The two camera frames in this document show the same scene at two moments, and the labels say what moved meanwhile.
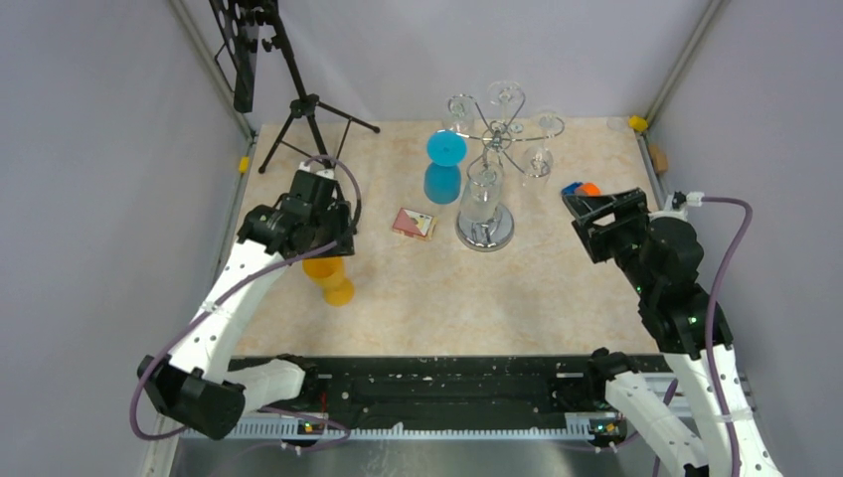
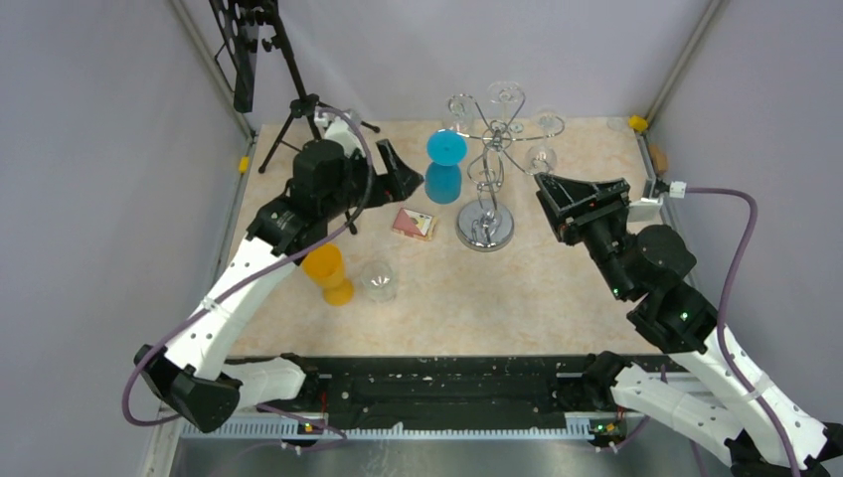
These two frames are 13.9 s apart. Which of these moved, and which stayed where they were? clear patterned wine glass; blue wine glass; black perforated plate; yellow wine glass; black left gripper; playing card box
Moved: clear patterned wine glass; black left gripper
Stayed: blue wine glass; playing card box; yellow wine glass; black perforated plate
